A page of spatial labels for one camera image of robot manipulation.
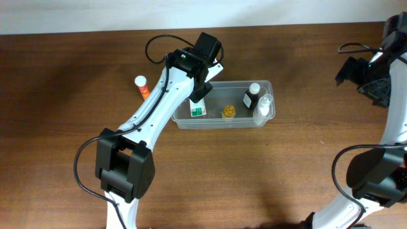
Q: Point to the orange tablet tube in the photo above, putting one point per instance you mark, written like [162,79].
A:
[141,83]

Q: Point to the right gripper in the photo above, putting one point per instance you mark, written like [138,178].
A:
[350,70]

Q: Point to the white green medicine box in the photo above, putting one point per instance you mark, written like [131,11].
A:
[197,108]

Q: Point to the clear plastic container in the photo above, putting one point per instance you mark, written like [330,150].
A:
[223,93]

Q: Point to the white spray bottle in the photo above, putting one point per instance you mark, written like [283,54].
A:
[262,109]

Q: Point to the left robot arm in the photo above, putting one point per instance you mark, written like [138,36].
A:
[124,161]

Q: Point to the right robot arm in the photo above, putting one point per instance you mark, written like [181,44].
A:
[371,177]

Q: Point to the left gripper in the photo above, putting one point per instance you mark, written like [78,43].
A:
[200,91]

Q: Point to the dark brown syrup bottle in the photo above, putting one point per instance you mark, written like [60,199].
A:
[251,96]

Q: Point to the small gold lid jar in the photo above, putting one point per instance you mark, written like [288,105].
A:
[228,111]

